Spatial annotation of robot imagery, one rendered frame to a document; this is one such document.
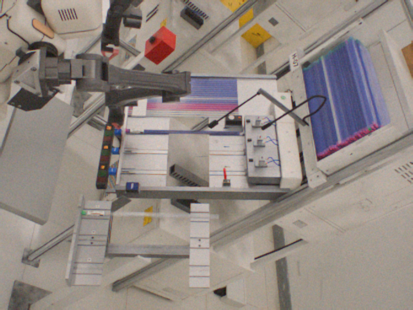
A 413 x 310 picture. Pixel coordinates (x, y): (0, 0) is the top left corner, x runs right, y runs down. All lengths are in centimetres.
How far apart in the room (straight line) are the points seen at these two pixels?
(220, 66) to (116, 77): 202
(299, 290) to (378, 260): 64
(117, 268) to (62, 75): 84
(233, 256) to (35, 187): 109
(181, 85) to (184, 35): 167
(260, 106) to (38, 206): 109
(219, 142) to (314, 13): 134
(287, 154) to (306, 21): 138
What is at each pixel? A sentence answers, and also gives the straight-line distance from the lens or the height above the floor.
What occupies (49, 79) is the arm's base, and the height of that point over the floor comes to 120.
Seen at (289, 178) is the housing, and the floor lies 124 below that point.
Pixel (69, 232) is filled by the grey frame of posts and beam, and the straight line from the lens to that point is 240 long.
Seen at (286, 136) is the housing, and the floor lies 125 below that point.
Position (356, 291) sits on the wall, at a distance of 361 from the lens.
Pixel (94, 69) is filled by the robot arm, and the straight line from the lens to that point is 154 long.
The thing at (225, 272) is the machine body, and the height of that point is 52.
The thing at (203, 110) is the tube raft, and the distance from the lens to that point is 241.
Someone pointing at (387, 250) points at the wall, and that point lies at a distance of 359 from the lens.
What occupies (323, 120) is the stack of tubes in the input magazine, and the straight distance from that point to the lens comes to 213.
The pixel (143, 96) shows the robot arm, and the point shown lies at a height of 108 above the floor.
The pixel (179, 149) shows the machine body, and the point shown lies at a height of 62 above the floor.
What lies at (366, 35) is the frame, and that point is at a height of 168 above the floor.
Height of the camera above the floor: 222
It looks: 34 degrees down
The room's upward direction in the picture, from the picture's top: 57 degrees clockwise
